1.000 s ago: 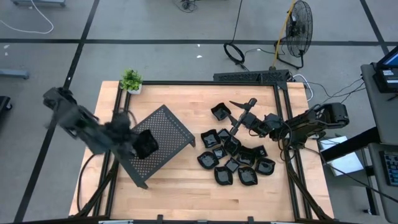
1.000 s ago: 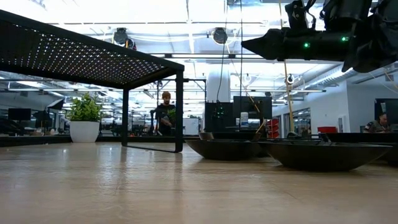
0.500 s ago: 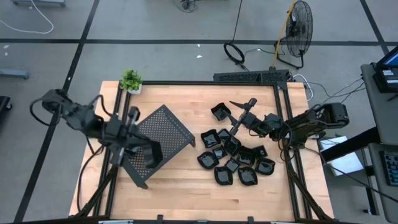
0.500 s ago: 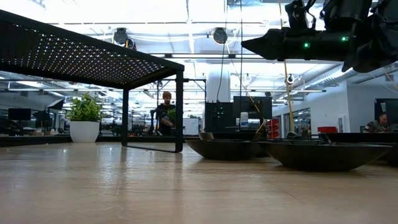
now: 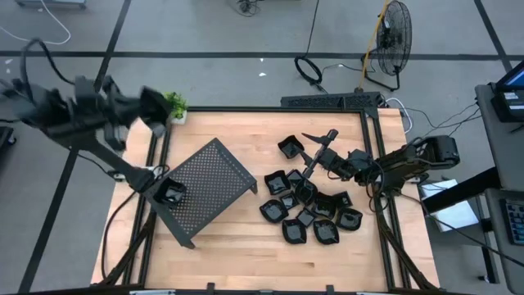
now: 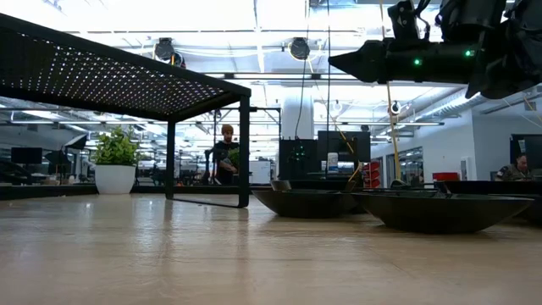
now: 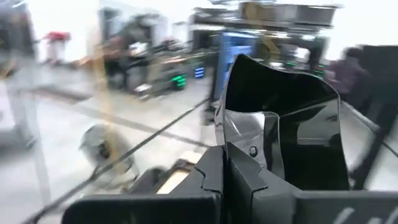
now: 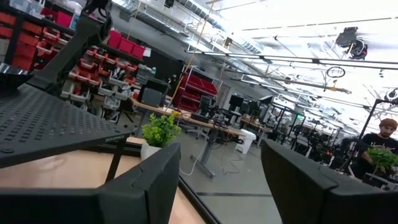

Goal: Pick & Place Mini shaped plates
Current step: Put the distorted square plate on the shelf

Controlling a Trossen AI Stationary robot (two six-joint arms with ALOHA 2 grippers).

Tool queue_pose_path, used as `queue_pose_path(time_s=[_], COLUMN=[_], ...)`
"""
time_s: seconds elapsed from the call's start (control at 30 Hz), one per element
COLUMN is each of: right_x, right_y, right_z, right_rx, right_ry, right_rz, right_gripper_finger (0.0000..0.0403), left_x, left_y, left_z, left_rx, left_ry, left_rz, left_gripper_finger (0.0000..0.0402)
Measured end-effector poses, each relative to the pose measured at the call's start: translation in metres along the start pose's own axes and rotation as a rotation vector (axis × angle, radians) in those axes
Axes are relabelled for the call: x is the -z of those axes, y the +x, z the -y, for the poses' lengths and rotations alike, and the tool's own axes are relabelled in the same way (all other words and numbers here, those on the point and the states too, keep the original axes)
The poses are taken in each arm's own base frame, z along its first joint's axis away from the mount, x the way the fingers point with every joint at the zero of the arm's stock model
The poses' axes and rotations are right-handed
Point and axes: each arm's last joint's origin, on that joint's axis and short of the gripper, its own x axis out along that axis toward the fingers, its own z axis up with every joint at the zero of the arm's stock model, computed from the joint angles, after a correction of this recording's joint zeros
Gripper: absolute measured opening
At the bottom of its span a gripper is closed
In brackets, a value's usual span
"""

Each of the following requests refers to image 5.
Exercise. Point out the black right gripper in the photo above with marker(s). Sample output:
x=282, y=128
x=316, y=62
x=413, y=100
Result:
x=333, y=162

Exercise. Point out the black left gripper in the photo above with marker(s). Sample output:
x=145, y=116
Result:
x=110, y=110

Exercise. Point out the black round plate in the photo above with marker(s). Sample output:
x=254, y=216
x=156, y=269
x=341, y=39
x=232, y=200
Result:
x=306, y=191

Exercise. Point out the black leaf-shaped plate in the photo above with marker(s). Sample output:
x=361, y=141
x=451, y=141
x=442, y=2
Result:
x=326, y=232
x=294, y=231
x=349, y=219
x=273, y=211

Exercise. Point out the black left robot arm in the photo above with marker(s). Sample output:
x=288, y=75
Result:
x=110, y=162

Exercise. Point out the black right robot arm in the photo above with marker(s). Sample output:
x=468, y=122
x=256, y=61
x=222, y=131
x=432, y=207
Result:
x=401, y=164

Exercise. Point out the green plant in white pot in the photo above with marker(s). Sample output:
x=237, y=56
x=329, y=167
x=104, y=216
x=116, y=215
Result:
x=179, y=108

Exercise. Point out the black perforated electronics box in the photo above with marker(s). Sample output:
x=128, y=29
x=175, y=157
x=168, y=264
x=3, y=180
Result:
x=327, y=101

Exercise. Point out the black perforated metal shelf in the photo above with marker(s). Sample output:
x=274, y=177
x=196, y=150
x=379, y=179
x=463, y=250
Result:
x=213, y=180

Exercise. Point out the black floor fan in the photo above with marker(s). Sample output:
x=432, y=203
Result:
x=394, y=41

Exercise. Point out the black clamp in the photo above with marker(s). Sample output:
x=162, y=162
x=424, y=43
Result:
x=210, y=288
x=330, y=289

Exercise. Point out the grey cart base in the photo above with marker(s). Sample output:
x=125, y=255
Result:
x=51, y=3

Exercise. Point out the black beam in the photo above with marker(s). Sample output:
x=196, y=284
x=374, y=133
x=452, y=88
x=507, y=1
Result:
x=462, y=190

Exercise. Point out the white box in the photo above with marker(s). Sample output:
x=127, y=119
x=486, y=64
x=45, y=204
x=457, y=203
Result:
x=454, y=213

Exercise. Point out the white label strip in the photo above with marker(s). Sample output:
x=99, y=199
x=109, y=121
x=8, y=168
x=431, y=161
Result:
x=151, y=292

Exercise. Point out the grey desk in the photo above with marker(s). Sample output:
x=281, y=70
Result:
x=505, y=155
x=497, y=213

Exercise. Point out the black monitor with blue screen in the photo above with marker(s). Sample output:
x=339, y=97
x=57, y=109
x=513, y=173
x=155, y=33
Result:
x=511, y=102

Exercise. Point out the black desk leg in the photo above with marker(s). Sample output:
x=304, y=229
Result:
x=489, y=262

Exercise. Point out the black keyboard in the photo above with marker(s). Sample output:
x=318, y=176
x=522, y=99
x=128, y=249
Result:
x=516, y=223

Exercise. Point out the black aluminium table frame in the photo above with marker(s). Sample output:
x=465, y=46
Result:
x=266, y=109

